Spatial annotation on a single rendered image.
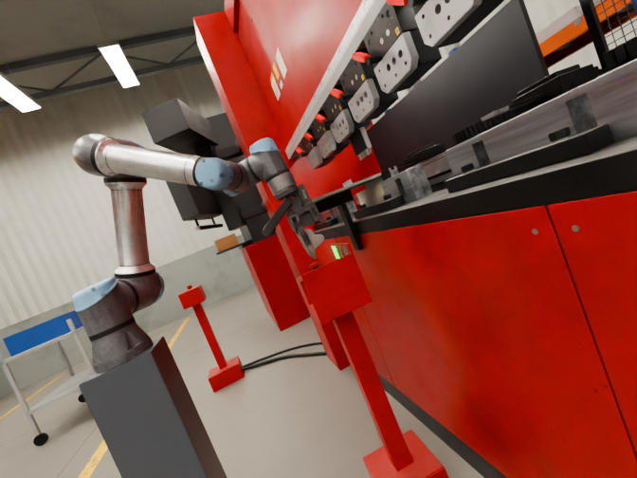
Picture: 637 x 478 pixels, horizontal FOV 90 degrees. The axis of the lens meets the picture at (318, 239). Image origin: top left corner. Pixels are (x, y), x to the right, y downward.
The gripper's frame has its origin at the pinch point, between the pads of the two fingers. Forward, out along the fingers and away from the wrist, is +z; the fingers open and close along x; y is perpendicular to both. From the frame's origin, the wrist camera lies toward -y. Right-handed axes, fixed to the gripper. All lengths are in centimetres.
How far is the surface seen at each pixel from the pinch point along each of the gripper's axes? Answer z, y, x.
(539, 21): -95, 438, 246
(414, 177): -6.3, 37.5, -4.3
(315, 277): 4.9, -2.6, -4.9
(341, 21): -56, 39, -3
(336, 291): 11.4, 0.9, -4.9
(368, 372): 39.6, -1.0, 2.1
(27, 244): -234, -424, 689
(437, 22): -33, 39, -35
